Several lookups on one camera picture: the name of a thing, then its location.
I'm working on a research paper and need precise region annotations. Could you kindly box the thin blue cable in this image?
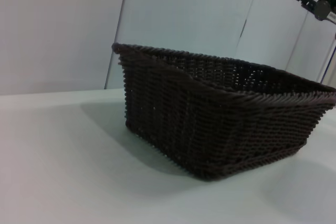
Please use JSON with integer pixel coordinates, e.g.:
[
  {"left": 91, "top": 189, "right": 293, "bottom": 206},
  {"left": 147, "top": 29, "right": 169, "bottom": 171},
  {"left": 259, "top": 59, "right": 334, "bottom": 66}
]
[{"left": 318, "top": 31, "right": 336, "bottom": 83}]

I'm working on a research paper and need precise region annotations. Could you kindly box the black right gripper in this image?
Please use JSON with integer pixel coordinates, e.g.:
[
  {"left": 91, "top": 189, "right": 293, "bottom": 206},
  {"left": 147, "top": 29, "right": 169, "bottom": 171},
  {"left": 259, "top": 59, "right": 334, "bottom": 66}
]
[{"left": 291, "top": 0, "right": 336, "bottom": 24}]

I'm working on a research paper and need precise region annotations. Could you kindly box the dark woven wicker basket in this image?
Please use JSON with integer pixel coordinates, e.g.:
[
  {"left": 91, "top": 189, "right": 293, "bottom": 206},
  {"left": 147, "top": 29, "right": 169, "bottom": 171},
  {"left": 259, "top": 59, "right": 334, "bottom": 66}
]
[{"left": 111, "top": 42, "right": 336, "bottom": 182}]

